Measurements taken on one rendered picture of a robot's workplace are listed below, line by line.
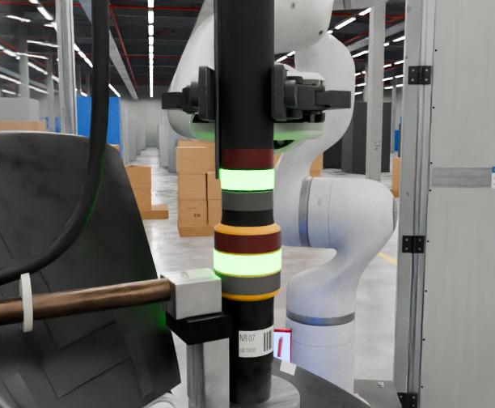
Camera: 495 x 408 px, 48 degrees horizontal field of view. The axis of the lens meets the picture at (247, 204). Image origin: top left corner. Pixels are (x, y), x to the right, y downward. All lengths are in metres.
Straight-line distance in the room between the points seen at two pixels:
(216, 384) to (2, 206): 0.18
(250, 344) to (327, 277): 0.57
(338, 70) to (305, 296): 0.37
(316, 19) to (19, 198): 0.40
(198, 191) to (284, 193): 6.92
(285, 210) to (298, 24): 0.34
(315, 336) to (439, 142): 1.36
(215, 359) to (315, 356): 0.62
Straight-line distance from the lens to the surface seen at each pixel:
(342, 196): 0.90
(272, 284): 0.35
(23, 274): 0.32
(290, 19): 0.67
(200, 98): 0.34
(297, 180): 0.92
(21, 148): 0.45
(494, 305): 2.33
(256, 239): 0.34
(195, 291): 0.34
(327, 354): 0.96
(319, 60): 0.93
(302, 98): 0.38
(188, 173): 7.79
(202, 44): 0.62
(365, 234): 0.89
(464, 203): 2.22
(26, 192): 0.42
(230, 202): 0.34
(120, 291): 0.33
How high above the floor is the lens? 1.45
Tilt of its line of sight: 7 degrees down
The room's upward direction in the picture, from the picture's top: straight up
